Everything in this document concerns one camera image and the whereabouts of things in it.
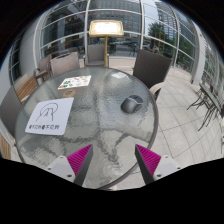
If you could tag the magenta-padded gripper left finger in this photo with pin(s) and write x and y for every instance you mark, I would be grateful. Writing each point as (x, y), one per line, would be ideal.
(79, 160)

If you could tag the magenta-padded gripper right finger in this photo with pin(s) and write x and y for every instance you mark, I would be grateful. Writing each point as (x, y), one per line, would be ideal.
(149, 160)

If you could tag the black computer mouse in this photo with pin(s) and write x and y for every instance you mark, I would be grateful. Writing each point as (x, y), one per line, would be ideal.
(130, 105)

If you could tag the white printed mouse pad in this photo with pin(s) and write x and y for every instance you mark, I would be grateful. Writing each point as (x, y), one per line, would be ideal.
(50, 116)

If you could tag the wooden slatted bench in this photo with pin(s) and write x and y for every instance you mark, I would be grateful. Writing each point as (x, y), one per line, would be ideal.
(26, 87)
(4, 146)

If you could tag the laminated picture menu card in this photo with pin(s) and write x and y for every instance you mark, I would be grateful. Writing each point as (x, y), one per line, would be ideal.
(74, 82)

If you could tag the metal garden table set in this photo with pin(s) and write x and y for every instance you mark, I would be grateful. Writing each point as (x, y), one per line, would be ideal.
(210, 100)

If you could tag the dark grey wicker chair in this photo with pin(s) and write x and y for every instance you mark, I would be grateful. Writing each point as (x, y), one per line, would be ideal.
(9, 108)

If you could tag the dark brown wicker chair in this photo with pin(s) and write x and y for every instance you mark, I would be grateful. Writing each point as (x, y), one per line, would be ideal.
(150, 68)

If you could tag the grey-brown wicker chair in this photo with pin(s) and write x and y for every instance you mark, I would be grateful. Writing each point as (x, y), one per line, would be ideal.
(96, 53)
(44, 65)
(64, 63)

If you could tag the gold menu lectern stand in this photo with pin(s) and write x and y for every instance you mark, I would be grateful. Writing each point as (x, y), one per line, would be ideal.
(106, 28)

